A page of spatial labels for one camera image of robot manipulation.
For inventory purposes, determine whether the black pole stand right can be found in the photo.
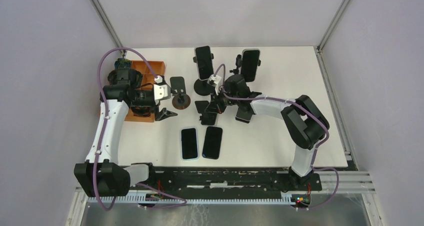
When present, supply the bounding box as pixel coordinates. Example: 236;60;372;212
229;54;242;75

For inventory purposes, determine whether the dark patterned scrunchie top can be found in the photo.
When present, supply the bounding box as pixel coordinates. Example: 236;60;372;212
114;58;132;69

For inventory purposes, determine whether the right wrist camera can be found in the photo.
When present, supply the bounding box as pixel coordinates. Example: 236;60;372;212
206;74;222;95

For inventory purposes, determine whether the lavender case phone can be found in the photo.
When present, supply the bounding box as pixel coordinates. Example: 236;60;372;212
235;106;254;121

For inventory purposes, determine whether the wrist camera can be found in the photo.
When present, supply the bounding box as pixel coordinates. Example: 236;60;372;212
153;75;170;105
206;74;222;95

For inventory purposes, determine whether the white case phone rear left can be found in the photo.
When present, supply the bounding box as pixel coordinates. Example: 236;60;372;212
193;45;214;80

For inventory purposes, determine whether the orange compartment tray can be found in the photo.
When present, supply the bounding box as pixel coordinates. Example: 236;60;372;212
98;60;166;123

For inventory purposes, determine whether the black pole stand left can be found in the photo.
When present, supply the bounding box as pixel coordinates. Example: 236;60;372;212
193;52;216;97

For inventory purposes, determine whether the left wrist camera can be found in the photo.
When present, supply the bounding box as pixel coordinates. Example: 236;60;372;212
153;75;170;105

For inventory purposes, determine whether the black mounting base plate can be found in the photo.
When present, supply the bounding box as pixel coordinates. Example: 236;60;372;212
144;166;323;200

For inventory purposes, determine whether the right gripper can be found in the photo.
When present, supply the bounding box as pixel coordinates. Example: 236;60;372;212
205;86;240;114

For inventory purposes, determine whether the small black phone stand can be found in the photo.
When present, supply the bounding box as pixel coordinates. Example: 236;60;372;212
235;117;250;124

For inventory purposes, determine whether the brown round base phone stand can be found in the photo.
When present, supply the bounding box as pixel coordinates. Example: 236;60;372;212
170;76;191;110

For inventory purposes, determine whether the white cable duct strip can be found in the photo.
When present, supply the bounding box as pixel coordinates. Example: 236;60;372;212
86;192;312;206

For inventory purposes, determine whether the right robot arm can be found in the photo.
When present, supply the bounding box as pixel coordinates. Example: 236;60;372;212
205;74;330;190

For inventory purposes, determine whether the black folding phone stand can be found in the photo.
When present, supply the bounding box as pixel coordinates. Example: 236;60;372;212
194;100;217;126

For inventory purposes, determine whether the blue case phone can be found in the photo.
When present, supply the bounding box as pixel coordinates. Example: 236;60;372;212
180;127;199;161

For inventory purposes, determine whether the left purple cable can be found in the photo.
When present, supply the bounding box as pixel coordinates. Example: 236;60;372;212
92;47;188;211

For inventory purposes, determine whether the white case phone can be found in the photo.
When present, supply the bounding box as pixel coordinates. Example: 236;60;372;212
193;45;214;80
240;49;261;83

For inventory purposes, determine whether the black pole stand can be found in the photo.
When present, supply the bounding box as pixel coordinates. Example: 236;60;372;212
229;54;242;75
193;52;216;97

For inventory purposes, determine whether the white case phone rear right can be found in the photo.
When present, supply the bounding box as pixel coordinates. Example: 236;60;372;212
240;49;261;83

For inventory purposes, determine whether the black case phone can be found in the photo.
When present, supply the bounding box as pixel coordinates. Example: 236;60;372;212
202;126;223;160

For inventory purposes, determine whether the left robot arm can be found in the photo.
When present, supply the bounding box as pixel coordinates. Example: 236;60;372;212
73;68;171;197

